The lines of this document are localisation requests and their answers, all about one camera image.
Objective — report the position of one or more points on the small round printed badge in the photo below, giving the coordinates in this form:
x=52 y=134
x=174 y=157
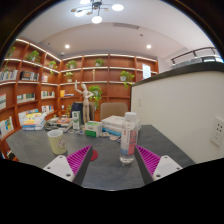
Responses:
x=115 y=137

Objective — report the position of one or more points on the stack of white books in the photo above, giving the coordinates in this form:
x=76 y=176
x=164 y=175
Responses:
x=111 y=124

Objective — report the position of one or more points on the wooden wall shelf unit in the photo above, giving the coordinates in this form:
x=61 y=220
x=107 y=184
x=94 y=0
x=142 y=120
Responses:
x=30 y=86

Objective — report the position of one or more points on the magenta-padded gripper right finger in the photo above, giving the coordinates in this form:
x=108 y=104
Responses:
x=165 y=166

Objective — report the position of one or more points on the stack of colourful books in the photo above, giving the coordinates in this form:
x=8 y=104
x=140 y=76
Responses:
x=33 y=121

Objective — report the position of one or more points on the round recessed ceiling light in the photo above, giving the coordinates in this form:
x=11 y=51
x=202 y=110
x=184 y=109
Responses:
x=67 y=46
x=148 y=46

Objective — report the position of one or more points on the stack of dark books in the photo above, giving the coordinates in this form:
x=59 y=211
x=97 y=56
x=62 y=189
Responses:
x=60 y=122

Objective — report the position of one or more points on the beige chair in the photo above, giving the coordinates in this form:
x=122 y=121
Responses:
x=113 y=110

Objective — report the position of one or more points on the wooden artist mannequin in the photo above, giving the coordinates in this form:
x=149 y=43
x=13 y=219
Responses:
x=86 y=100

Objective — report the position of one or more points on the ceiling lamp with round bulbs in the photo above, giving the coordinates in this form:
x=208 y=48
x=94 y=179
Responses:
x=96 y=19

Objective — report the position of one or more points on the green white box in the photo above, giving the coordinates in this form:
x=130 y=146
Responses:
x=92 y=129

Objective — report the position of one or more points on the white wall socket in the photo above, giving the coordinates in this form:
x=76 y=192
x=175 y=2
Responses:
x=218 y=131

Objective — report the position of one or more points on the clear plastic drink bottle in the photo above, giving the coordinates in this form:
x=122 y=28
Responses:
x=128 y=140

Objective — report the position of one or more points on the dark metal railing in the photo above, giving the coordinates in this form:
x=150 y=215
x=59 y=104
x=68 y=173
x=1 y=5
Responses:
x=195 y=51

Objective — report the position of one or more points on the ceiling air vent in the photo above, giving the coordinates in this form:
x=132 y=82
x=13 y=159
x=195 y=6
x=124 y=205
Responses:
x=126 y=26

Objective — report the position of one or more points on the yellow striped mug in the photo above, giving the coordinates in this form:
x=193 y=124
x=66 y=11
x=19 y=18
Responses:
x=57 y=143

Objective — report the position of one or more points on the tall green white carton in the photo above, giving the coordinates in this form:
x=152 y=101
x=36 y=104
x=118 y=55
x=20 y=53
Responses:
x=76 y=120

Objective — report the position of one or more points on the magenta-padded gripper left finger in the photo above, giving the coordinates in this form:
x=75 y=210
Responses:
x=61 y=166

